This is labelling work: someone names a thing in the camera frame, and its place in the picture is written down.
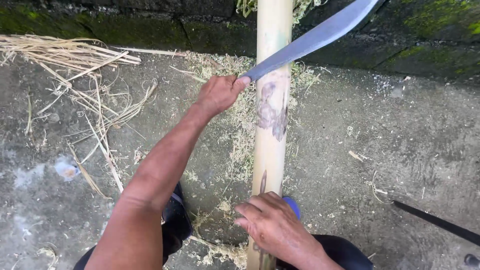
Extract person's right hand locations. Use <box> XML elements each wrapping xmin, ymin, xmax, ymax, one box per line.
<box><xmin>233</xmin><ymin>191</ymin><xmax>324</xmax><ymax>264</ymax></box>

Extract long steel machete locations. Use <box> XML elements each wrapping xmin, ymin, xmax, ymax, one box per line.
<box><xmin>240</xmin><ymin>0</ymin><xmax>380</xmax><ymax>83</ymax></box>

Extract green plant leaves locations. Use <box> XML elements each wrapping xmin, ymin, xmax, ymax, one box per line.
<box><xmin>235</xmin><ymin>0</ymin><xmax>328</xmax><ymax>25</ymax></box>

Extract pile of bamboo shavings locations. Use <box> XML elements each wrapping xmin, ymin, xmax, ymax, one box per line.
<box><xmin>180</xmin><ymin>50</ymin><xmax>324</xmax><ymax>270</ymax></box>

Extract heap of dry bamboo strips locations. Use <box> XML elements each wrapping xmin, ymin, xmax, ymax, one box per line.
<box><xmin>0</xmin><ymin>34</ymin><xmax>159</xmax><ymax>200</ymax></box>

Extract person's black trousers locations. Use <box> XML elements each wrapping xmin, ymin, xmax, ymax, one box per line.
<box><xmin>73</xmin><ymin>181</ymin><xmax>374</xmax><ymax>270</ymax></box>

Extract long black strip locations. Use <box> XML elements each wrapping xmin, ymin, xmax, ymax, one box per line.
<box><xmin>392</xmin><ymin>200</ymin><xmax>480</xmax><ymax>247</ymax></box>

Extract white plastic scrap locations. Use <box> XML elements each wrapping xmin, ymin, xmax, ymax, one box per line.
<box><xmin>54</xmin><ymin>155</ymin><xmax>82</xmax><ymax>183</ymax></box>

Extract pale bamboo pole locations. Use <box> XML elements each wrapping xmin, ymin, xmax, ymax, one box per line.
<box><xmin>246</xmin><ymin>0</ymin><xmax>294</xmax><ymax>270</ymax></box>

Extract person's left hand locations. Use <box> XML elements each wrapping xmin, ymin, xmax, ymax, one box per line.
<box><xmin>194</xmin><ymin>75</ymin><xmax>251</xmax><ymax>118</ymax></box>

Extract blue slipper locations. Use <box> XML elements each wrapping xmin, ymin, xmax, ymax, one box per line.
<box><xmin>282</xmin><ymin>196</ymin><xmax>302</xmax><ymax>220</ymax></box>

